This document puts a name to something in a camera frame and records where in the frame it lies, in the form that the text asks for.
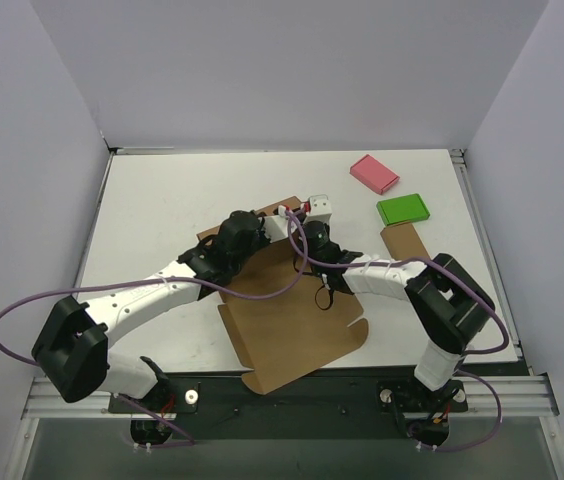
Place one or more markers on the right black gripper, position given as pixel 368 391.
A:
pixel 307 226

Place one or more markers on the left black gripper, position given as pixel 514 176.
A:
pixel 263 235

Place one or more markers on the large brown cardboard box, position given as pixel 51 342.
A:
pixel 287 337

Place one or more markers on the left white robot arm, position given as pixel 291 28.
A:
pixel 74 348

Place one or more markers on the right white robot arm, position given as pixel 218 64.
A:
pixel 449 303

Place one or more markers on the pink paper box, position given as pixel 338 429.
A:
pixel 373 174

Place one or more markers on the small brown cardboard box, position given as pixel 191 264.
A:
pixel 403 242

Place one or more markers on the green paper box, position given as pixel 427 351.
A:
pixel 403 209

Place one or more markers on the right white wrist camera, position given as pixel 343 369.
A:
pixel 318 208

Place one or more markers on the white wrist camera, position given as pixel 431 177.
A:
pixel 287 220
pixel 318 208

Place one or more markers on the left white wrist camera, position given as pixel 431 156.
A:
pixel 287 220

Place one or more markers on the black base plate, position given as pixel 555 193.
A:
pixel 338 404

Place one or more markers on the aluminium frame rail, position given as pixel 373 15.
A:
pixel 153 202

